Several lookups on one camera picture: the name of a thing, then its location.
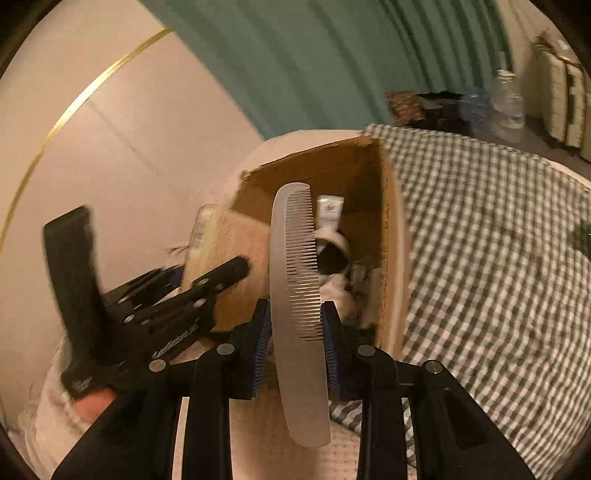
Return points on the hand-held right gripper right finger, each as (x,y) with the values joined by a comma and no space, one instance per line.
(330,350)

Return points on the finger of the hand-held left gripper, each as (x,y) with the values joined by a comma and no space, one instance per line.
(221,279)
(171,278)

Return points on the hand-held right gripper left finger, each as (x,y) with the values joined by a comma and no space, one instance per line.
(262,346)

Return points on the grey comb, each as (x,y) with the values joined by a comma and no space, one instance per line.
(291,277)

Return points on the tape roll with sachet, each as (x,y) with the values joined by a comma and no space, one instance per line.
(340,240)

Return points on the cardboard box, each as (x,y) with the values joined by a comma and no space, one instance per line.
(392,230)

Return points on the person's left forearm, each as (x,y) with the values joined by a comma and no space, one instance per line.
(55,429)

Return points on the person's left hand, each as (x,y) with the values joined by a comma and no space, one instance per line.
(85,381)

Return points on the white tube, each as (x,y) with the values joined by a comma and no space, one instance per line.
(330,210)

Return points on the grey white checkered blanket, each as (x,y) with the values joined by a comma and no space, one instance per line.
(485,277)

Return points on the green curtain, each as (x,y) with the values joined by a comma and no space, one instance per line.
(300,55)

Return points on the brown patterned box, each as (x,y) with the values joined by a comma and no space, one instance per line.
(401,104)

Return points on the blue wrapped bottle pack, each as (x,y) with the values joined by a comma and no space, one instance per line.
(475,104)

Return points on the large clear water jug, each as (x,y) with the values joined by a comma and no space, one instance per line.
(508,106)

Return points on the white suitcase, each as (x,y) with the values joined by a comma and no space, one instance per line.
(554,92)

